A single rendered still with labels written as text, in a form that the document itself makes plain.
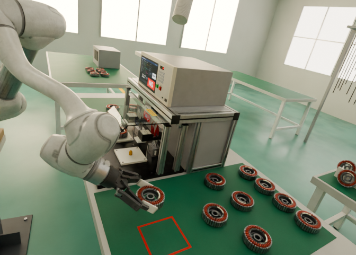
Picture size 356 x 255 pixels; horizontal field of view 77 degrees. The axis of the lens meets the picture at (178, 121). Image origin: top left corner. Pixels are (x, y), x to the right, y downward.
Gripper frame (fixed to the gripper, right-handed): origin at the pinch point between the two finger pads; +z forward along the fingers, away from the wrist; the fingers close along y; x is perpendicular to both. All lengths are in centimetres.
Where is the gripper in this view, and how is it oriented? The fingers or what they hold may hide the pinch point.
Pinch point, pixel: (149, 196)
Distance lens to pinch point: 91.8
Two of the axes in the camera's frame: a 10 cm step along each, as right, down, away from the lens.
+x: -6.6, 7.3, 1.8
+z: 7.2, 5.4, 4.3
